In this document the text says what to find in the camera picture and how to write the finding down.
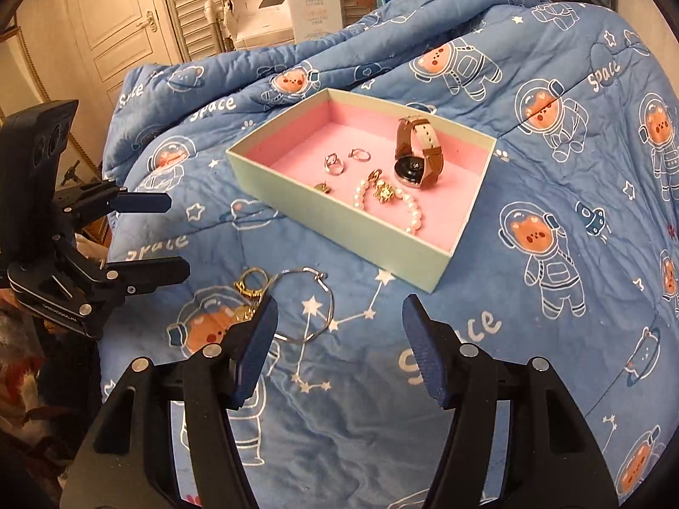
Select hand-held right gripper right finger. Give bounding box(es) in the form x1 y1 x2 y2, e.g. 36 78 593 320
401 293 619 509

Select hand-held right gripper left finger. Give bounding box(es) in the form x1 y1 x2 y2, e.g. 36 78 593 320
66 294 280 509

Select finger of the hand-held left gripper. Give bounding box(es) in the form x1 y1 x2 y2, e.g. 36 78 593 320
56 180 172 232
53 256 191 311

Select silver hoop bangle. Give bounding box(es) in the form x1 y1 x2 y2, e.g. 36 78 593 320
264 268 341 343

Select mint green pink-lined box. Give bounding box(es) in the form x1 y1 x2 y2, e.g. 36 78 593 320
225 88 498 295

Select gold charm pendant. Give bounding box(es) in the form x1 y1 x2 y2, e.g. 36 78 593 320
367 168 396 205

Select pearl bracelet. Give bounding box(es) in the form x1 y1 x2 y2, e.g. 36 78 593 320
353 177 423 235

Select brown strap wrist watch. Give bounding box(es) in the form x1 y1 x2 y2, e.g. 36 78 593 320
393 114 447 188

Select blue astronaut printed blanket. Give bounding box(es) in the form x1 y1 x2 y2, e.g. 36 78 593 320
98 0 679 509

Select white panelled door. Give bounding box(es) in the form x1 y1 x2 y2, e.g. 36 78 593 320
16 0 186 117

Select patterned dark cloth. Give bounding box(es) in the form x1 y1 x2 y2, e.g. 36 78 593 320
0 286 107 509

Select louvered closet door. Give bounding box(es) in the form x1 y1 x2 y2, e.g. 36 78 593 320
158 0 246 55

